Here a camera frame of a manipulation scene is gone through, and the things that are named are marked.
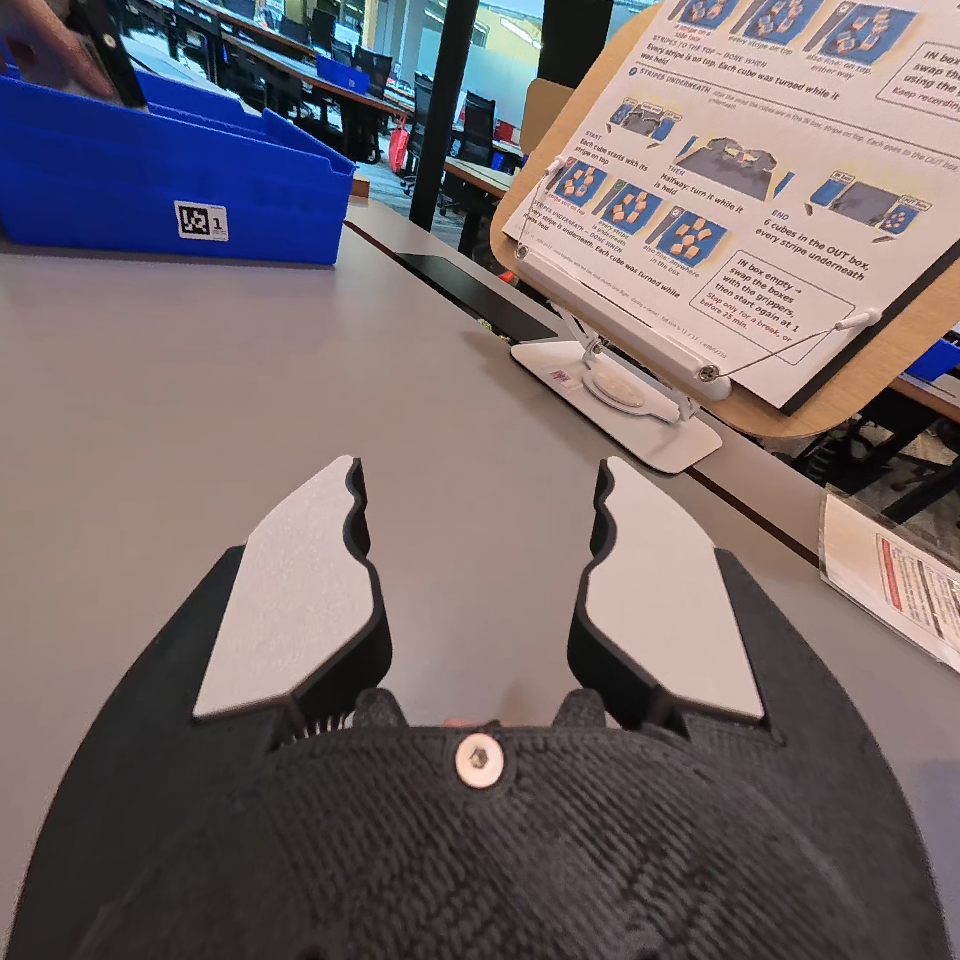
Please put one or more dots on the printed instruction poster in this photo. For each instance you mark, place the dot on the printed instruction poster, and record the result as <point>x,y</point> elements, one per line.
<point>750,187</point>

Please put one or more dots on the person's left hand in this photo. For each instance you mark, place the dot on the person's left hand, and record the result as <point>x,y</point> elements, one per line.
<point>37,19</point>

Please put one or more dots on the black display panel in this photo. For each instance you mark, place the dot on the black display panel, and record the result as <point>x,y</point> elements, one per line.
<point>574,37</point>

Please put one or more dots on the laminated instruction sheet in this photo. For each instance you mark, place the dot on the laminated instruction sheet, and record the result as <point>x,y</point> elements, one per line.
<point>885,577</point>

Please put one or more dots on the black steel column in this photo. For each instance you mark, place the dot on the black steel column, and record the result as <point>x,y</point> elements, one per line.
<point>442,112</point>

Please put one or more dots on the black office chair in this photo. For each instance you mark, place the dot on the black office chair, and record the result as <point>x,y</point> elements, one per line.
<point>476,127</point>

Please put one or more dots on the blue plastic bin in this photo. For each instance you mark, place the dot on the blue plastic bin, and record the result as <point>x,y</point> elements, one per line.
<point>937,361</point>
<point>112,172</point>
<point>341,75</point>

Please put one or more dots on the small clear label packet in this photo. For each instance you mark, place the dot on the small clear label packet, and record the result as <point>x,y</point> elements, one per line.
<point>564,378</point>

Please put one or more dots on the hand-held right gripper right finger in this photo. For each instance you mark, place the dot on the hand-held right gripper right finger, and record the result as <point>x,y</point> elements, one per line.
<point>667,600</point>

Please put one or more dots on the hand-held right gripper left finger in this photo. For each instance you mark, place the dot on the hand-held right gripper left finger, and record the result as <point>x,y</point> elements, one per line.
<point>292,600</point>

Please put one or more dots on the red bag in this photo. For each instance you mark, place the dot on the red bag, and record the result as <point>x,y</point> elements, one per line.
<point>397,146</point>

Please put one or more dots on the instruction board on stand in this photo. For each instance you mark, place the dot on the instruction board on stand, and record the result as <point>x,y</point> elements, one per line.
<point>862,390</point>

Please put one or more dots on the wooden-top background table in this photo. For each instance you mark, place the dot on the wooden-top background table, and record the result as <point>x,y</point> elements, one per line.
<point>926,394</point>
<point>480,174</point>
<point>300,75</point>

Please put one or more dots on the wooden book stand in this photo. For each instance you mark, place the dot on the wooden book stand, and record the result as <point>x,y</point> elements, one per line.
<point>544,116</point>

